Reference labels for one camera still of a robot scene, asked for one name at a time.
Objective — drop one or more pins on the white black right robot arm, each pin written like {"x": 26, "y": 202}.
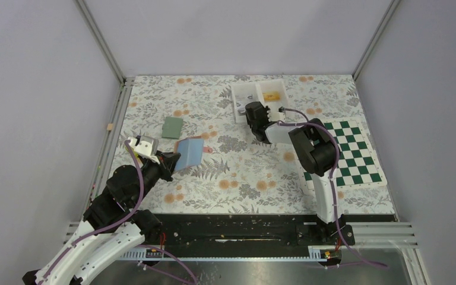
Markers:
{"x": 318, "y": 153}

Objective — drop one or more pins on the green white chessboard mat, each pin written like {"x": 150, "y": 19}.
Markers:
{"x": 358, "y": 166}

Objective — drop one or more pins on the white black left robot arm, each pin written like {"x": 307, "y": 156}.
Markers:
{"x": 111, "y": 226}

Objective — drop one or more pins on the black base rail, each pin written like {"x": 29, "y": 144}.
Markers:
{"x": 198, "y": 236}

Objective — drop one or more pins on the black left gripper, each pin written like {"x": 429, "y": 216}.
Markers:
{"x": 168, "y": 162}

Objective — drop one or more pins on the gold credit card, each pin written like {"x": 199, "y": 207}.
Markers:
{"x": 271, "y": 96}

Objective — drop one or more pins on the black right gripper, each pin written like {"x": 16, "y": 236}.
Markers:
{"x": 249, "y": 122}

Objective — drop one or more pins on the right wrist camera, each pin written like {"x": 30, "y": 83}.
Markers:
{"x": 276, "y": 114}

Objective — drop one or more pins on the white two-compartment plastic bin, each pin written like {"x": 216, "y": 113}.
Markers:
{"x": 257, "y": 88}

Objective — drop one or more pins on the white VIP credit card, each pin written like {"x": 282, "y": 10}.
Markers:
{"x": 242, "y": 101}

